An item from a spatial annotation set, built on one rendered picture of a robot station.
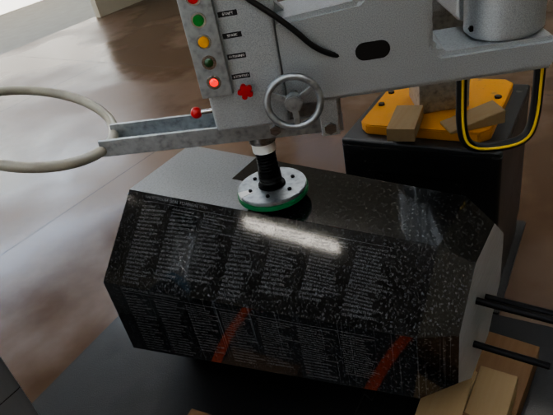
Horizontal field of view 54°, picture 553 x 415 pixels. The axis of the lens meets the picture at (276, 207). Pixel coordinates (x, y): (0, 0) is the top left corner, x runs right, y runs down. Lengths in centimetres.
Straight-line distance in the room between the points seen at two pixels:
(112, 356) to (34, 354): 42
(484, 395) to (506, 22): 110
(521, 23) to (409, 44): 26
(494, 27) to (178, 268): 114
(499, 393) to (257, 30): 130
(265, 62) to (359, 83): 24
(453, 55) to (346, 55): 26
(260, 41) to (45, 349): 190
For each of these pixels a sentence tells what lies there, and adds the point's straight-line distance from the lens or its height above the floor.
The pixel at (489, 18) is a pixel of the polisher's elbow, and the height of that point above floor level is 130.
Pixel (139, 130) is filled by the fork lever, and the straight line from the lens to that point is 169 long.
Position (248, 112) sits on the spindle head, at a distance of 143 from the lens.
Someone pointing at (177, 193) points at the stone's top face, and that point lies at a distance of 185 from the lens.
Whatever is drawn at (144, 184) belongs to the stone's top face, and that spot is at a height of 82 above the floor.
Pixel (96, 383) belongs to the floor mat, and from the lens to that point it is 249.
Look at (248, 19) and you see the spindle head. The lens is 135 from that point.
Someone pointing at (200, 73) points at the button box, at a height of 130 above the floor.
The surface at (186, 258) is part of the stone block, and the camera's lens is 176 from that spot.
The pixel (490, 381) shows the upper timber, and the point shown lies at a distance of 192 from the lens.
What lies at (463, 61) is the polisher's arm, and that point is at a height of 122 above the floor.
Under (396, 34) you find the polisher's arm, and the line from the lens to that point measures 138.
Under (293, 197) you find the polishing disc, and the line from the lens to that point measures 158.
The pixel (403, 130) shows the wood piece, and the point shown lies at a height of 82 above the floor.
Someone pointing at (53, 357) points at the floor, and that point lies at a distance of 274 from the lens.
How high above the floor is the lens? 172
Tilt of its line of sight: 33 degrees down
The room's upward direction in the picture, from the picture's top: 12 degrees counter-clockwise
